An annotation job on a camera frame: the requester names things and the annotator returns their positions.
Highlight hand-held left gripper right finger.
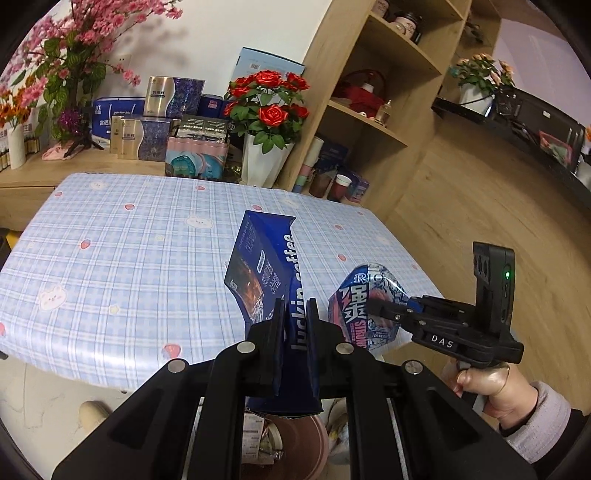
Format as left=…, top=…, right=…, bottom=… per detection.
left=305, top=298, right=539, bottom=480

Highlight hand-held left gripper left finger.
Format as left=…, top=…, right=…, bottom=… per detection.
left=51, top=298, right=287, bottom=480

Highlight blue purple crushed can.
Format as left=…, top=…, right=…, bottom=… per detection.
left=328, top=263, right=409, bottom=354

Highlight blue coffee paper bag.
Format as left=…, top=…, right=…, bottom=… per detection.
left=224, top=210, right=324, bottom=421

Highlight pink round plastic bin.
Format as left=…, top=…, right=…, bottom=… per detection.
left=240, top=411, right=331, bottom=480

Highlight person's right hand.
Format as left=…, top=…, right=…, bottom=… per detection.
left=441, top=357, right=539, bottom=431

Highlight small blue carton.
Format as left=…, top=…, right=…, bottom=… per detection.
left=346, top=171, right=371, bottom=204

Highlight red cup with white rim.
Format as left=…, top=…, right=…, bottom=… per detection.
left=330, top=174, right=352, bottom=201

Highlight dark blue printed box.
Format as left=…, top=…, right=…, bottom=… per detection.
left=316, top=141, right=352, bottom=174

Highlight stack of pastel cups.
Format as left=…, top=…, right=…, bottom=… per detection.
left=293, top=136, right=324, bottom=195

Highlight white angular flower vase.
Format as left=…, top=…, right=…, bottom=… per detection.
left=240, top=134, right=296, bottom=188

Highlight black console shelf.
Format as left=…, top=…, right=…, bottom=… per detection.
left=431, top=85, right=591, bottom=204

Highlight white flower pot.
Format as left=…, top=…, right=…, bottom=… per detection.
left=459, top=85, right=495, bottom=116

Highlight red wicker basket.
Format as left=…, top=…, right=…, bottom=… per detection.
left=332, top=69, right=386, bottom=116

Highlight black printed box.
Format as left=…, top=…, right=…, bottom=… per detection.
left=178, top=114, right=232, bottom=144

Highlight red artificial rose bouquet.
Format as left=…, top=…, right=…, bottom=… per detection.
left=224, top=69, right=310, bottom=155

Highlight peach artificial rose plant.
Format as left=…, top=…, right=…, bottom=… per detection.
left=450, top=53, right=515, bottom=100

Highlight small dark blue box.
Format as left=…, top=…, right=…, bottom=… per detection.
left=199, top=93, right=232, bottom=121

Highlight gold blue gift box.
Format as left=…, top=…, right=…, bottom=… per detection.
left=111, top=115, right=174, bottom=162
left=145, top=76, right=206, bottom=121

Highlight wooden shelf unit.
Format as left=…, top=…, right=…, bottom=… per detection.
left=277, top=0, right=502, bottom=222

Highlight large light blue box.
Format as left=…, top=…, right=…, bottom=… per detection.
left=233, top=46, right=305, bottom=88

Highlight blue white tissue box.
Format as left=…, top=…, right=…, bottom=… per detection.
left=91, top=97, right=148, bottom=151

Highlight black mini tripod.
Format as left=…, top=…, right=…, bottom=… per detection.
left=65, top=108, right=105, bottom=160

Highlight pink cloth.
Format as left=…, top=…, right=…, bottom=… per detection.
left=42, top=144, right=81, bottom=161

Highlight wooden sideboard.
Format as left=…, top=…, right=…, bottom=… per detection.
left=0, top=150, right=167, bottom=232

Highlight purple artificial flowers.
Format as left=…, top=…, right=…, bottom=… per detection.
left=53, top=108, right=90, bottom=139

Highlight slim white vase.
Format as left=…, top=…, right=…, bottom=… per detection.
left=8, top=124, right=27, bottom=171

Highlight orange artificial flowers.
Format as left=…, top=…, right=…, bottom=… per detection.
left=0, top=90, right=33, bottom=132

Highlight pink artificial blossom branches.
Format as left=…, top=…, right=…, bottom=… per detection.
left=0, top=0, right=185, bottom=139

